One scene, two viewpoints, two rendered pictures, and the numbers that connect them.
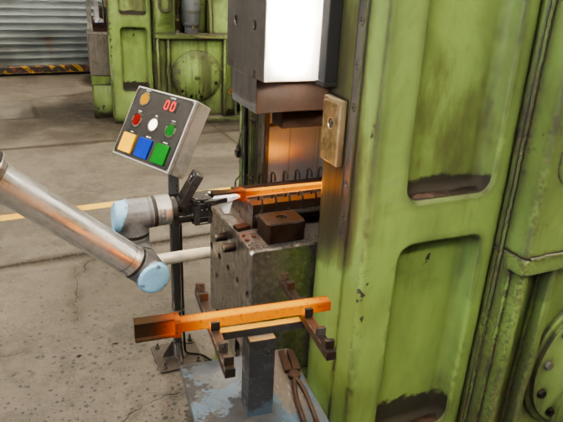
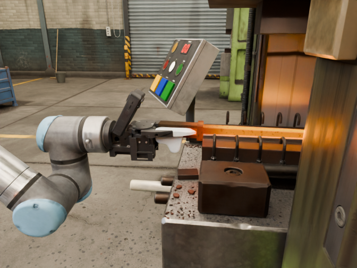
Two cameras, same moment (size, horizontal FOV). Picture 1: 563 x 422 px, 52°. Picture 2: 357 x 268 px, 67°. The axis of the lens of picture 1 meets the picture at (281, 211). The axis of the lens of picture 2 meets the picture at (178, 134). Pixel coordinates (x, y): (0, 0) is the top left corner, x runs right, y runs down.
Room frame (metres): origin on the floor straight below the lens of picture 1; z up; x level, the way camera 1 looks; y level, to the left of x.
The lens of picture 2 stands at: (1.14, -0.15, 1.20)
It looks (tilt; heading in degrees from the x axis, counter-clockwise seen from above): 20 degrees down; 32
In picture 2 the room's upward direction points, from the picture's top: straight up
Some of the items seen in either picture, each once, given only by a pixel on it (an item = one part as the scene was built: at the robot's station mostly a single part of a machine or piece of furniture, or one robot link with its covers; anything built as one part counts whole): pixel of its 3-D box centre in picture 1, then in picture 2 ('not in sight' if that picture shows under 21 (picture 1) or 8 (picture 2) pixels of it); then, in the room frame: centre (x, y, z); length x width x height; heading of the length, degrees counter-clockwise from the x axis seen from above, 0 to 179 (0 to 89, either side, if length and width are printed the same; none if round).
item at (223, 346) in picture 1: (276, 345); not in sight; (0.97, 0.00, 0.95); 0.23 x 0.06 x 0.02; 109
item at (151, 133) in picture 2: (212, 200); (155, 132); (1.60, 0.21, 1.00); 0.09 x 0.05 x 0.02; 112
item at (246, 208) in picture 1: (301, 197); (292, 148); (1.78, -0.06, 0.96); 0.42 x 0.20 x 0.09; 115
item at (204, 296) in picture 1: (245, 285); not in sight; (1.20, 0.08, 0.95); 0.23 x 0.06 x 0.02; 109
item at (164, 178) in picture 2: (220, 237); (169, 180); (1.62, 0.19, 0.87); 0.04 x 0.03 x 0.03; 115
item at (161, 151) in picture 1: (161, 154); (168, 91); (2.00, 0.45, 1.01); 0.07 x 0.05 x 0.07; 50
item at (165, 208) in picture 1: (163, 210); (100, 134); (1.56, 0.34, 0.98); 0.10 x 0.05 x 0.09; 25
